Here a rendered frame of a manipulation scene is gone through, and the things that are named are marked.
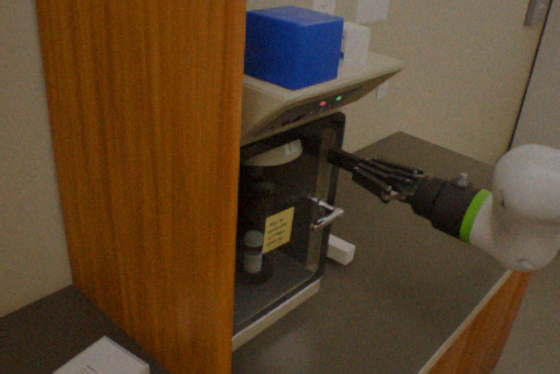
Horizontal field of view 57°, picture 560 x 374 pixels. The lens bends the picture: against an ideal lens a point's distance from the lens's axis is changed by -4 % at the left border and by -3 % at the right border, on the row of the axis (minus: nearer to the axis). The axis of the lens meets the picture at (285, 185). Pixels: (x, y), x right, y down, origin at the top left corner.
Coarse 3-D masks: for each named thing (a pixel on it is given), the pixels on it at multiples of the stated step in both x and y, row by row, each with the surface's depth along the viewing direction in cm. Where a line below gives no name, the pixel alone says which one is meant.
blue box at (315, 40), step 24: (264, 24) 71; (288, 24) 68; (312, 24) 69; (336, 24) 73; (264, 48) 72; (288, 48) 70; (312, 48) 71; (336, 48) 75; (264, 72) 74; (288, 72) 71; (312, 72) 73; (336, 72) 77
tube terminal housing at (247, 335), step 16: (256, 0) 75; (272, 0) 77; (288, 0) 80; (304, 0) 82; (336, 0) 88; (352, 0) 92; (352, 16) 94; (288, 128) 92; (240, 144) 84; (288, 304) 116; (272, 320) 113; (240, 336) 105
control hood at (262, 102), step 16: (368, 64) 87; (384, 64) 88; (400, 64) 90; (256, 80) 75; (336, 80) 78; (352, 80) 80; (368, 80) 85; (384, 80) 93; (256, 96) 72; (272, 96) 70; (288, 96) 70; (304, 96) 72; (320, 96) 77; (352, 96) 92; (256, 112) 73; (272, 112) 72; (256, 128) 75
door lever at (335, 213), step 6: (324, 204) 107; (330, 210) 106; (336, 210) 105; (342, 210) 105; (324, 216) 102; (330, 216) 102; (336, 216) 104; (342, 216) 105; (318, 222) 100; (324, 222) 101; (330, 222) 103; (312, 228) 100; (318, 228) 100
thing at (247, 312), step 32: (320, 128) 97; (256, 160) 87; (288, 160) 93; (320, 160) 101; (256, 192) 90; (288, 192) 97; (320, 192) 105; (256, 224) 93; (256, 256) 97; (288, 256) 105; (320, 256) 116; (256, 288) 101; (288, 288) 110; (256, 320) 105
